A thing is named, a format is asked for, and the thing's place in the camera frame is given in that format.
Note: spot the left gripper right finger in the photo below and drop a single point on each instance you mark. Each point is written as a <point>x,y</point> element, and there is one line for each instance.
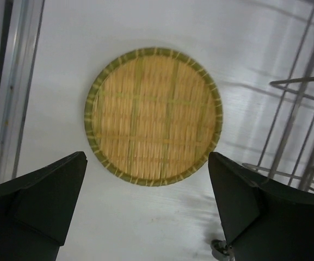
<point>262,219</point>

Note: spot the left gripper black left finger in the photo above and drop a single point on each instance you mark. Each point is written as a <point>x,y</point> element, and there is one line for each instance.
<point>36,209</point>

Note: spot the yellow woven plate left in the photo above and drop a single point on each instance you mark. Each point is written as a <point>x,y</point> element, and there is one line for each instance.
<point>152,116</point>

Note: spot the grey wire dish rack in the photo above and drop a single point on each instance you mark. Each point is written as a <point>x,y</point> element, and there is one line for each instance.
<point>287,155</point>

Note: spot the left aluminium table rail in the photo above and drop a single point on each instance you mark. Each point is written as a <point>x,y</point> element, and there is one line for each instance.
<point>15,81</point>

